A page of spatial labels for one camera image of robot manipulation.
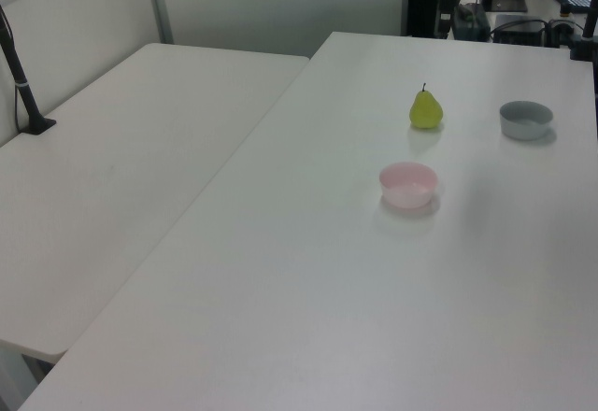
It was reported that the white side table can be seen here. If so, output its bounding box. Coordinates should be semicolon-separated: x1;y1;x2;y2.
0;42;311;357

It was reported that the green and black device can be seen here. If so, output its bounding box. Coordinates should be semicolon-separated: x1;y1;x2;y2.
450;3;492;42

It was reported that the black equipment box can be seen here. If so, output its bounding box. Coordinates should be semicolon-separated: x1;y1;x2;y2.
492;13;548;47

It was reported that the yellow-green pear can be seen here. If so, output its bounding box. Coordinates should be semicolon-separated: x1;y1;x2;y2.
409;82;444;131

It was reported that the grey partition frame post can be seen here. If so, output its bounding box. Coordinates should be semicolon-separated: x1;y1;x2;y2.
143;0;175;46

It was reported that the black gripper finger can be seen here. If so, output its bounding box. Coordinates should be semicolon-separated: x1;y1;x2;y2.
436;0;458;39

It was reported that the pink plastic bowl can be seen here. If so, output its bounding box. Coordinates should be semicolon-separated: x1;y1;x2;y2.
378;161;439;210

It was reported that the grey plastic bowl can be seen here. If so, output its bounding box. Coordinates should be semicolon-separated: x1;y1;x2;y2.
498;100;555;142

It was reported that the black clamp pole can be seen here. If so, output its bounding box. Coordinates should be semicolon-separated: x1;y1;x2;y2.
567;0;598;63

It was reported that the black cabinet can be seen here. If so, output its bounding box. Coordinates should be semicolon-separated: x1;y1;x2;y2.
405;0;441;38

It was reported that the black camera pole with base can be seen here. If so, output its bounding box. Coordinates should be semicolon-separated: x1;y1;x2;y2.
0;4;58;137

